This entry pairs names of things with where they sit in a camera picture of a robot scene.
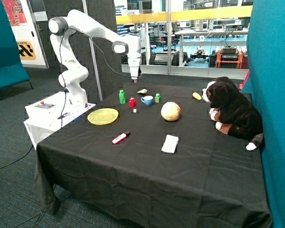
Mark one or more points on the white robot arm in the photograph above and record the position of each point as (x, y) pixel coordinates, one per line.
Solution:
(63, 27)

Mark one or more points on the plush dog toy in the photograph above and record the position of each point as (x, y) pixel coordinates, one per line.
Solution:
(233, 112)

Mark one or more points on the blue cup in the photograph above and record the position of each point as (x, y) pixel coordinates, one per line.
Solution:
(147, 100)

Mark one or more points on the teal sofa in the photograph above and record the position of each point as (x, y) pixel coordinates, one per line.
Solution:
(12, 71)

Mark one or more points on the white seashell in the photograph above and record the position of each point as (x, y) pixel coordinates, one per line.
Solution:
(143, 91)

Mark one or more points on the red white marker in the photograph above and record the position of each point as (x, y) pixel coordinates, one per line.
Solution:
(120, 137)

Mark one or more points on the pastel soft ball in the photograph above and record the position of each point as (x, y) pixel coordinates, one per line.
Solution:
(170, 111)

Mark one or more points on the yellow lemon toy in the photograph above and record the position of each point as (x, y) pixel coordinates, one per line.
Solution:
(196, 96)

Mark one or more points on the yellow plastic plate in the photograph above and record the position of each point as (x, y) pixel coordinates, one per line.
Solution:
(103, 116)

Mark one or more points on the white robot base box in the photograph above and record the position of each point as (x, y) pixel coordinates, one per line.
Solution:
(50, 114)

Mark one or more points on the teal partition wall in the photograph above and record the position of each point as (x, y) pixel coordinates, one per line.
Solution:
(266, 84)

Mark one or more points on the green block with yellow face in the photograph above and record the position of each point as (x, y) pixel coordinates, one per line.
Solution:
(157, 98)

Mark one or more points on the white folded cloth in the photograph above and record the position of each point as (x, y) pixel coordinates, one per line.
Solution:
(170, 144)

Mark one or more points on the black tablecloth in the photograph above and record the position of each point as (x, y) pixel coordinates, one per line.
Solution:
(211, 181)

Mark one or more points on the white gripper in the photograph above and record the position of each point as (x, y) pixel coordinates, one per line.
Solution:
(134, 66)

